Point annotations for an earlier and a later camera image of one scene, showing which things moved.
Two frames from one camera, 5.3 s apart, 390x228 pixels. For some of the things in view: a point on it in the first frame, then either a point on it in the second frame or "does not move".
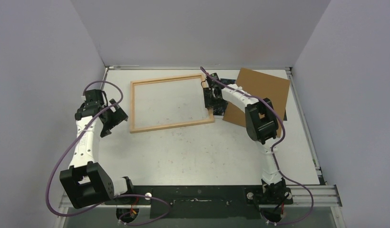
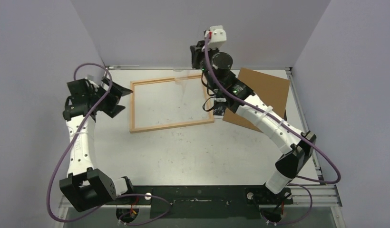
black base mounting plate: x=204 y=202 does not move
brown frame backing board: x=272 y=90 does not move
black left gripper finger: x=110 y=119 to x=116 y=88
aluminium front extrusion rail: x=318 y=195 does not move
